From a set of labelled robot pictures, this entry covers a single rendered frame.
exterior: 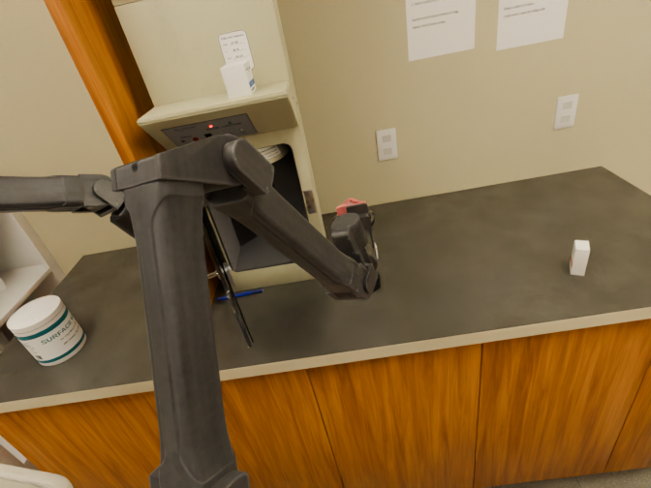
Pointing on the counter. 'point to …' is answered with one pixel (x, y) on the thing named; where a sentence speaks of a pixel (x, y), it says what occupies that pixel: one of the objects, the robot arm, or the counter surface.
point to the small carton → (238, 78)
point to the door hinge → (213, 235)
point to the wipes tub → (47, 330)
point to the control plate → (210, 129)
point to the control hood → (275, 102)
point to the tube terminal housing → (164, 65)
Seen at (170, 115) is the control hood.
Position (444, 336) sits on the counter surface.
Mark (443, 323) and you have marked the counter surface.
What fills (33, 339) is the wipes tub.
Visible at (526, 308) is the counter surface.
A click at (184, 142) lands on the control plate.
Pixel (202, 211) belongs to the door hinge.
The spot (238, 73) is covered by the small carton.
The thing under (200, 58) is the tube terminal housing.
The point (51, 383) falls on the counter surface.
